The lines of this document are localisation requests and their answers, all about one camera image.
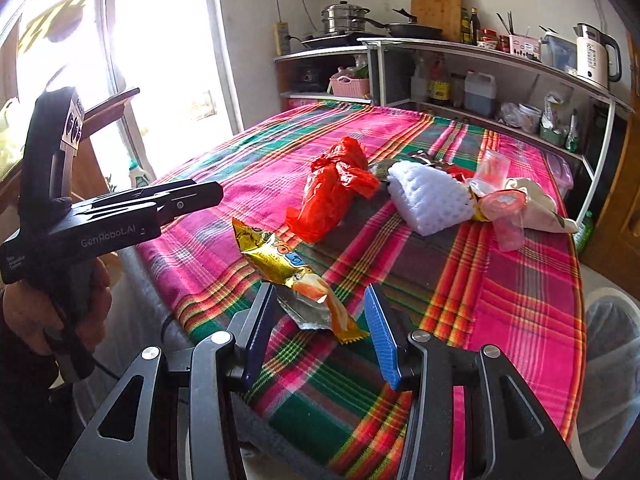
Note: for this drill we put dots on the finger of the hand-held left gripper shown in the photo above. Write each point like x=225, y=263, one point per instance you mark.
x=190, y=195
x=120, y=212

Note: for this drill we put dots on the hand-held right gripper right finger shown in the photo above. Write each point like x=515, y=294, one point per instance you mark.
x=381, y=340

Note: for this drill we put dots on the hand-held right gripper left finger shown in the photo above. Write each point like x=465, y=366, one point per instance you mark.
x=261, y=335

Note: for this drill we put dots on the gold snack wrapper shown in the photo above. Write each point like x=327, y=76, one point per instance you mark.
x=270, y=255

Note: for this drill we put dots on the red plastic bag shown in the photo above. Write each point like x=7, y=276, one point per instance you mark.
x=325, y=195

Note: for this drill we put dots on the clear plastic cup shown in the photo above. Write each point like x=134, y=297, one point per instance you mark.
x=502, y=205

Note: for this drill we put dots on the white trash bin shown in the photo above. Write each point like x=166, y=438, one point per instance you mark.
x=610, y=360

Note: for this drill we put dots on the person's left forearm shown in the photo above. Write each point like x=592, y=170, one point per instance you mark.
x=20, y=400

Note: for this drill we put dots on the person's left hand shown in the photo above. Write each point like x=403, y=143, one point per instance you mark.
x=100, y=300

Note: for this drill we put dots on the white detergent bottle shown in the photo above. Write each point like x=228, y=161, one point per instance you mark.
x=140, y=175

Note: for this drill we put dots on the plaid tablecloth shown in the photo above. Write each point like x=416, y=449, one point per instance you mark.
x=400, y=270

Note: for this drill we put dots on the wooden chair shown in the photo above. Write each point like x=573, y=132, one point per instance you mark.
x=112, y=105

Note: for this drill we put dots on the window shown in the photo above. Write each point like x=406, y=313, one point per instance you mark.
x=160, y=60

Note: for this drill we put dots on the dark brown sachet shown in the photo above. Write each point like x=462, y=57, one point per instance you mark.
x=380, y=170

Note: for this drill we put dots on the yellowed power strip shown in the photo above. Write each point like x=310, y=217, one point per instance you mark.
x=282, y=39

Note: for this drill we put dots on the red snack packet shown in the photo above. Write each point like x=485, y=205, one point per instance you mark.
x=440, y=162

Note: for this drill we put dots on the pink plastic basket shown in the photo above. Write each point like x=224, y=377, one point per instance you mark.
x=349, y=87

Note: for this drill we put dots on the black induction cooker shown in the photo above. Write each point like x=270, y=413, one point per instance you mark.
x=330, y=40

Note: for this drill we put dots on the green drink bottle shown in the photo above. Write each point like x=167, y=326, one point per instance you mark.
x=585, y=232

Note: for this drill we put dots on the steel steamer pot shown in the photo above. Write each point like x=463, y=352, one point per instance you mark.
x=345, y=20

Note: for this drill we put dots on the pink lid storage box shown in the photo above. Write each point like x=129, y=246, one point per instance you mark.
x=560, y=175

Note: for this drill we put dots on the clear plastic bottle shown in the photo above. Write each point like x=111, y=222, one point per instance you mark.
x=420, y=85

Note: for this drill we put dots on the crumpled clear plastic bag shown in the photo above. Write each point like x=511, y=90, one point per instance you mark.
x=509, y=116

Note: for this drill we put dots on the soy sauce bottle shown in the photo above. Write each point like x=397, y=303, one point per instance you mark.
x=440, y=87

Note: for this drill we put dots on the dark liquid jug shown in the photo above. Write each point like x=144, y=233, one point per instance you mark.
x=480, y=97

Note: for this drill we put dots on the white plastic tub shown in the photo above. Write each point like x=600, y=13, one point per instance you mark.
x=530, y=119

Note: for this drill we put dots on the green bowl with packets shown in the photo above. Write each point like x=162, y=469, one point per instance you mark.
x=554, y=132

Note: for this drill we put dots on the black frying pan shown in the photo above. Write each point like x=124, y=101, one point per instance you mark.
x=412, y=30

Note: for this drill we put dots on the green glass bottle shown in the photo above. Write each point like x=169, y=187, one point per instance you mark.
x=572, y=135

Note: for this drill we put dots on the wooden cutting board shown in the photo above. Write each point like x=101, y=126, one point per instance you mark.
x=435, y=10

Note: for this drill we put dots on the red lid jar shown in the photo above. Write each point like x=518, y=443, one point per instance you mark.
x=487, y=39

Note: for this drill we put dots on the small red jar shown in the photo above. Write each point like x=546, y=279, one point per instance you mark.
x=504, y=44

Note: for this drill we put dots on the dark sauce bottle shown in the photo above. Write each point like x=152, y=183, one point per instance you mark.
x=474, y=25
x=465, y=27

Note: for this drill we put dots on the pink utensil holder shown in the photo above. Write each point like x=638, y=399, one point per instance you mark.
x=525, y=47

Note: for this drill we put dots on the clear plastic pitcher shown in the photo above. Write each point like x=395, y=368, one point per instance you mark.
x=557, y=52

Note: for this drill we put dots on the bundle of chopsticks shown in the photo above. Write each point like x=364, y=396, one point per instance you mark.
x=509, y=24

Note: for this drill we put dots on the white electric kettle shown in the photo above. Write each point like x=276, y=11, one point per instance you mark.
x=592, y=60

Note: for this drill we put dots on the small white frame shelf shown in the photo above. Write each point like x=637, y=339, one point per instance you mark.
x=320, y=54

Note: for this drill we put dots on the large white frame shelf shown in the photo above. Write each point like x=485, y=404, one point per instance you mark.
x=379, y=75

